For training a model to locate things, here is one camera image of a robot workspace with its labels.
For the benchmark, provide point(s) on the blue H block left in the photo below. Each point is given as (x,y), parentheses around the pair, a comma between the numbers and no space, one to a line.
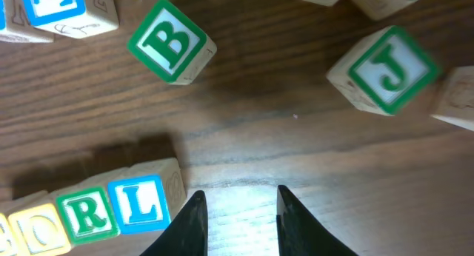
(73,18)

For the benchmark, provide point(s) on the yellow O block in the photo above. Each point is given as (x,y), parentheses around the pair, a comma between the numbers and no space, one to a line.
(36,225)

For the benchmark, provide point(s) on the yellow C block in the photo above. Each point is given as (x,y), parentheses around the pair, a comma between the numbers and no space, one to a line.
(8,242)

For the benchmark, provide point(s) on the green J block right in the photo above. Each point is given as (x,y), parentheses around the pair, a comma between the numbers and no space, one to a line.
(383,71)

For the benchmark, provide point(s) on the green R block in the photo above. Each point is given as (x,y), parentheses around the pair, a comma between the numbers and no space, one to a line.
(86,210)

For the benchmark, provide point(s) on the red M block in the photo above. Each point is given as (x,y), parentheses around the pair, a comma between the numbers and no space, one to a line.
(454,103)

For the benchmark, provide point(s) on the green B block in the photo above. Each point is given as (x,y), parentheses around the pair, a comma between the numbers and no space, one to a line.
(171,45)

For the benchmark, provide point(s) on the blue D block lower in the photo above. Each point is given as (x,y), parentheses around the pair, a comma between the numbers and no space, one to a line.
(16,27)

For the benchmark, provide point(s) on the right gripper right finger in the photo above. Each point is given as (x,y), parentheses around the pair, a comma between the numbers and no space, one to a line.
(300,233)

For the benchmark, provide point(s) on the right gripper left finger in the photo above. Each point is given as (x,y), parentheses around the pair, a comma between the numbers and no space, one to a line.
(187,234)

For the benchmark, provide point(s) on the blue L block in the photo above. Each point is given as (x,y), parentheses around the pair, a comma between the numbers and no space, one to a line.
(147,196)

